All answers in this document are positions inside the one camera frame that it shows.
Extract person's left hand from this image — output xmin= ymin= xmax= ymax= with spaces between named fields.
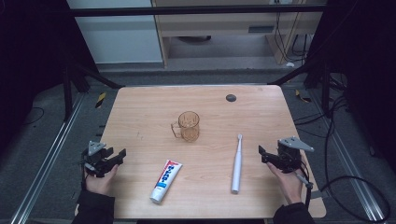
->
xmin=84 ymin=163 xmax=120 ymax=197

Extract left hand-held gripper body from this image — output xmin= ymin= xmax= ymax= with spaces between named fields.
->
xmin=81 ymin=140 xmax=117 ymax=178

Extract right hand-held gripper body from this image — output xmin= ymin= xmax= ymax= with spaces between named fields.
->
xmin=276 ymin=135 xmax=315 ymax=174

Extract black hanging desk cables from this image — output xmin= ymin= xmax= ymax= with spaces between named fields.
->
xmin=273 ymin=11 xmax=314 ymax=63

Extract aluminium rail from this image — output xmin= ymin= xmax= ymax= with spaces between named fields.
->
xmin=310 ymin=89 xmax=388 ymax=224
xmin=8 ymin=92 xmax=87 ymax=224

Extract person's right hand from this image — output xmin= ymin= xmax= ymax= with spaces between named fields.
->
xmin=265 ymin=161 xmax=304 ymax=205

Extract white electric toothbrush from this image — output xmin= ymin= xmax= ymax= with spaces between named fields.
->
xmin=231 ymin=133 xmax=244 ymax=194

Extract yellow black tape strip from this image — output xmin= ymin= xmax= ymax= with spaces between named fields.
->
xmin=294 ymin=89 xmax=312 ymax=104
xmin=94 ymin=91 xmax=107 ymax=109

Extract right hand-held gripper cable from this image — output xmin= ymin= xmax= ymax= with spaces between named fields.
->
xmin=294 ymin=172 xmax=314 ymax=210

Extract light wooden desk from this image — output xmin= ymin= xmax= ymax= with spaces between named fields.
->
xmin=151 ymin=0 xmax=328 ymax=68

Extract thin black floor cable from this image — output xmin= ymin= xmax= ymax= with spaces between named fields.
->
xmin=21 ymin=106 xmax=46 ymax=126

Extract thick black looped cable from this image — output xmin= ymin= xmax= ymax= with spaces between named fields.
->
xmin=320 ymin=175 xmax=392 ymax=224

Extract black horizontal frame bar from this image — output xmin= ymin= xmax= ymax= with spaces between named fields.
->
xmin=69 ymin=4 xmax=327 ymax=18

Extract clear glass mug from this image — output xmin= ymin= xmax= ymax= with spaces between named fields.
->
xmin=170 ymin=110 xmax=201 ymax=143

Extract bundle of black cables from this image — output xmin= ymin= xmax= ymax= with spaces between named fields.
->
xmin=293 ymin=73 xmax=349 ymax=139

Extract white cabinet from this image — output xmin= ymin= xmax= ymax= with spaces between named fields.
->
xmin=66 ymin=0 xmax=164 ymax=64

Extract white toothpaste tube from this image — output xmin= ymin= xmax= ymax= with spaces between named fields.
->
xmin=149 ymin=159 xmax=183 ymax=204

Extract black metal stand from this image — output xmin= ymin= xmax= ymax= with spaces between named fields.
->
xmin=61 ymin=60 xmax=124 ymax=123
xmin=268 ymin=59 xmax=332 ymax=118

